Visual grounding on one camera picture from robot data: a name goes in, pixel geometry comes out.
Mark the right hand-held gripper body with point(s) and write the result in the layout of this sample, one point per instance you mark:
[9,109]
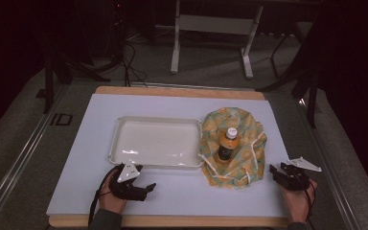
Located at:
[295,177]

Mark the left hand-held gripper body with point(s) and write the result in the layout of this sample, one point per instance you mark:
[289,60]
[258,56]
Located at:
[128,172]

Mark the yellow green patterned cloth bag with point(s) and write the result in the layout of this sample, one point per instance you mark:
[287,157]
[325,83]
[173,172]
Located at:
[246,156]

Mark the white plastic tray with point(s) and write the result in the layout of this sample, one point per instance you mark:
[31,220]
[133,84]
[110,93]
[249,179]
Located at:
[158,143]

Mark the white capped tea bottle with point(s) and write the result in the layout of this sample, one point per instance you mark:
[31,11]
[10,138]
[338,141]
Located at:
[227,147]

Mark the person's left hand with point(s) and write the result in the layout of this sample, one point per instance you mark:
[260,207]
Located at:
[111,202]

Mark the white table mat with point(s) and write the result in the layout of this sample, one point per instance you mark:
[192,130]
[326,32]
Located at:
[172,198]

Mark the black metal stand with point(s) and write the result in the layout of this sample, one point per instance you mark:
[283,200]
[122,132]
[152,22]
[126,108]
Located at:
[311,92]
[49,80]

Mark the black chair leg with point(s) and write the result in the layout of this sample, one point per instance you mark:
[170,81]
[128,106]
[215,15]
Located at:
[279,54]

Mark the metal floor rail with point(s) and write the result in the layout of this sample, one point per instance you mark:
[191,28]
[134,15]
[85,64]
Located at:
[16,163]
[332,166]

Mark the white metal table frame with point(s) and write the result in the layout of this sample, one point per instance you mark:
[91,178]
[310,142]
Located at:
[215,24]

